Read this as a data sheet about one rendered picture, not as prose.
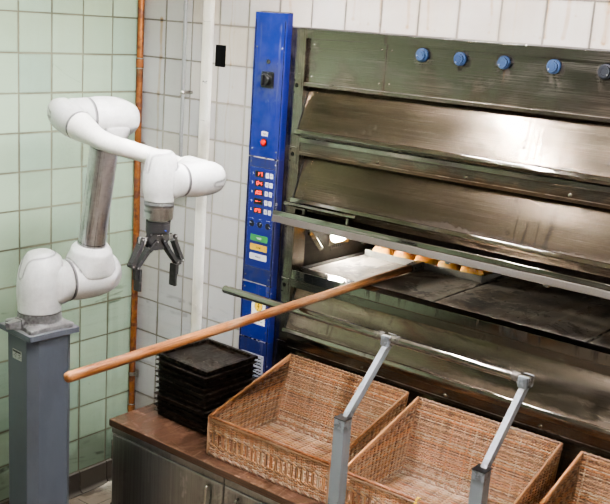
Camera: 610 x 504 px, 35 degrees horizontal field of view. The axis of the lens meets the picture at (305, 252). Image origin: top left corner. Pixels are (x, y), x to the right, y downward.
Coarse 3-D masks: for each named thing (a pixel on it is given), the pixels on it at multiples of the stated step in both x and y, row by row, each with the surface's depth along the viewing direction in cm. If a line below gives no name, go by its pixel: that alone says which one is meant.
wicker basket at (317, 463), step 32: (256, 384) 365; (288, 384) 379; (320, 384) 371; (352, 384) 363; (384, 384) 355; (224, 416) 354; (256, 416) 369; (288, 416) 378; (320, 416) 370; (384, 416) 338; (224, 448) 345; (256, 448) 335; (288, 448) 326; (320, 448) 359; (352, 448) 324; (288, 480) 329; (320, 480) 334
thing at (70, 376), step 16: (384, 272) 371; (400, 272) 377; (336, 288) 345; (352, 288) 352; (288, 304) 323; (304, 304) 329; (240, 320) 304; (256, 320) 310; (192, 336) 287; (208, 336) 292; (128, 352) 269; (144, 352) 272; (160, 352) 277; (80, 368) 255; (96, 368) 258; (112, 368) 263
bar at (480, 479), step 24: (288, 312) 334; (312, 312) 327; (384, 336) 308; (456, 360) 293; (480, 360) 290; (360, 384) 303; (528, 384) 279; (336, 432) 298; (504, 432) 274; (336, 456) 299; (336, 480) 300; (480, 480) 268
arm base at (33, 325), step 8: (8, 320) 347; (16, 320) 341; (24, 320) 341; (32, 320) 341; (40, 320) 341; (48, 320) 342; (56, 320) 345; (64, 320) 349; (8, 328) 341; (16, 328) 341; (24, 328) 340; (32, 328) 339; (40, 328) 340; (48, 328) 342; (56, 328) 345
